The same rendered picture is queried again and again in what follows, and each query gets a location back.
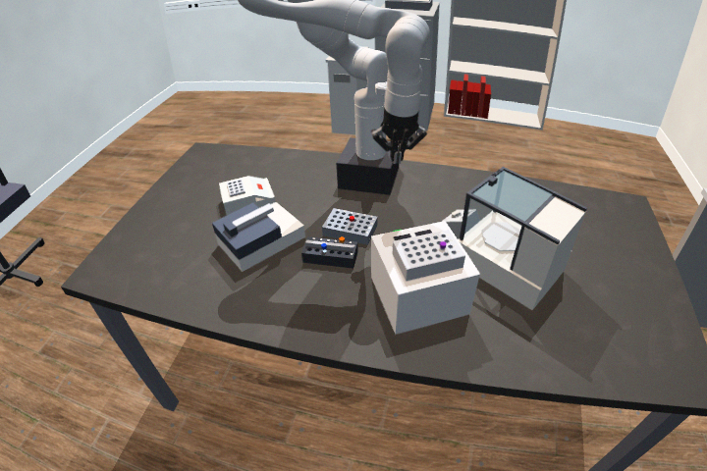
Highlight white tube rack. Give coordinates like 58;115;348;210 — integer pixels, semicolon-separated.
322;208;377;245

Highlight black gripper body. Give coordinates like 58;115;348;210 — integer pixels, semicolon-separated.
381;107;419;140

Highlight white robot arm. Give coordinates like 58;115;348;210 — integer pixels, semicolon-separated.
238;0;430;160

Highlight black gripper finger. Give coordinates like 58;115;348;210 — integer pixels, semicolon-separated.
397;126;427;164
371;127;399;164

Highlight grey balance with glass draft shield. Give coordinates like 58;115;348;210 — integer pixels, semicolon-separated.
442;167;587;310

